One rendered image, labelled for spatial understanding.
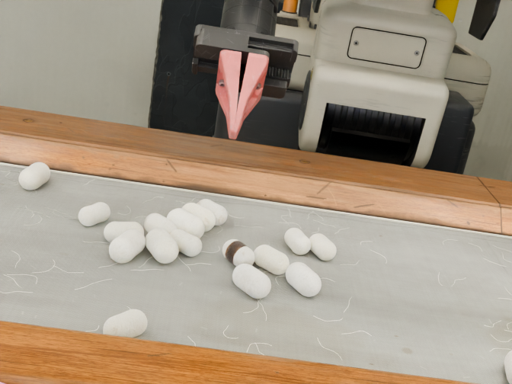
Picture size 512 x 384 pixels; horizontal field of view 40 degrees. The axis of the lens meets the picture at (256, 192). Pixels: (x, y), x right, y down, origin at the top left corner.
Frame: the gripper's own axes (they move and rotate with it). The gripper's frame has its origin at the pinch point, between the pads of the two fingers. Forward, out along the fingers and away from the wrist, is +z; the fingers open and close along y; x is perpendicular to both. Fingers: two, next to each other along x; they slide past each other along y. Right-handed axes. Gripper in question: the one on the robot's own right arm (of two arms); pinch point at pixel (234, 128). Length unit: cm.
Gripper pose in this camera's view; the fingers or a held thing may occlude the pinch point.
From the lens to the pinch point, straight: 66.8
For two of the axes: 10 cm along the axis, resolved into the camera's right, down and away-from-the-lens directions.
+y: 9.9, 1.5, 0.6
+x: -1.2, 4.5, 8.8
